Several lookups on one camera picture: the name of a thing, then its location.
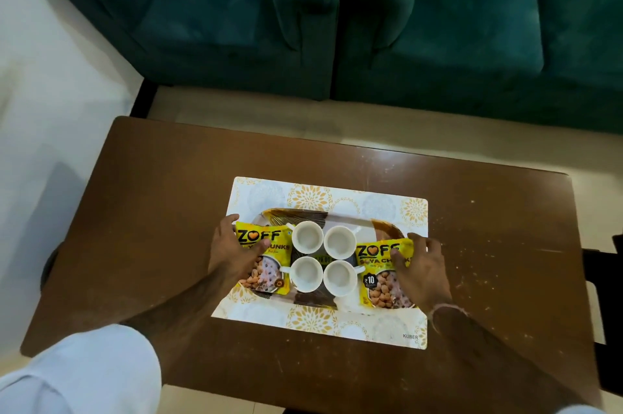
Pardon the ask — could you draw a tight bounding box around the brown wooden serving tray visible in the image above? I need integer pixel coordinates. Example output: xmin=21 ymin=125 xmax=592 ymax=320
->
xmin=238 ymin=208 xmax=415 ymax=310

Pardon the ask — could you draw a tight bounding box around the green velvet sofa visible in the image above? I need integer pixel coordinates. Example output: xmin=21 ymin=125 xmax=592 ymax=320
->
xmin=333 ymin=0 xmax=623 ymax=135

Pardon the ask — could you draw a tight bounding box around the person's left hand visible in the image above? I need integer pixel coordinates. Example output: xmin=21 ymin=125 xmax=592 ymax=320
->
xmin=208 ymin=214 xmax=272 ymax=290

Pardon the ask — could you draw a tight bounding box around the pink thread wrist band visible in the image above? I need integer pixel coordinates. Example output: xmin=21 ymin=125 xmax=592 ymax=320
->
xmin=428 ymin=303 xmax=469 ymax=332

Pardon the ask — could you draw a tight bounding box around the person's right hand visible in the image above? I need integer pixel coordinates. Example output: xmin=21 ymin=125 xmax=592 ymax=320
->
xmin=389 ymin=233 xmax=454 ymax=315

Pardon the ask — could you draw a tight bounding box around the white gold floral placemat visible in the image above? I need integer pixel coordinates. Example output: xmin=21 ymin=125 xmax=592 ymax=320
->
xmin=211 ymin=177 xmax=429 ymax=350

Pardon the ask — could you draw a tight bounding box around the black sofa leg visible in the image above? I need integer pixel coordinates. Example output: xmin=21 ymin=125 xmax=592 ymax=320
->
xmin=130 ymin=80 xmax=159 ymax=118

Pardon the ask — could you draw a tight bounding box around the green velvet armchair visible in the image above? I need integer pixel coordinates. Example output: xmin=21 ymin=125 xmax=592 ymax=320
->
xmin=41 ymin=0 xmax=347 ymax=101

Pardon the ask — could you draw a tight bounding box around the yellow snack packet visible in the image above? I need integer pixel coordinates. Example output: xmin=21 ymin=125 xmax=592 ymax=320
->
xmin=235 ymin=221 xmax=293 ymax=294
xmin=355 ymin=238 xmax=417 ymax=310

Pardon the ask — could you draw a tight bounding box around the person's left forearm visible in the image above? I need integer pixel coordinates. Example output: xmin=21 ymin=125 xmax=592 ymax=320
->
xmin=121 ymin=269 xmax=250 ymax=367

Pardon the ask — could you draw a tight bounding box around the white shirt sleeve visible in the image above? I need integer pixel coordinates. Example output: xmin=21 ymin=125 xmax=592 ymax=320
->
xmin=0 ymin=323 xmax=162 ymax=414

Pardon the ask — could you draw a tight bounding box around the black chair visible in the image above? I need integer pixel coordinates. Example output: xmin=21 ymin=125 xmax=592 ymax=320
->
xmin=581 ymin=234 xmax=623 ymax=398

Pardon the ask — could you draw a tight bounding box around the person's right forearm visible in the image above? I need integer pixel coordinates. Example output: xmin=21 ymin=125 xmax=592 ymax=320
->
xmin=429 ymin=306 xmax=607 ymax=414

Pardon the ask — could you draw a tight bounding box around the white ceramic cup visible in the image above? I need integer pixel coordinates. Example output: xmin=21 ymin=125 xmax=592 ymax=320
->
xmin=286 ymin=220 xmax=325 ymax=255
xmin=324 ymin=225 xmax=364 ymax=262
xmin=280 ymin=255 xmax=323 ymax=293
xmin=322 ymin=260 xmax=366 ymax=298

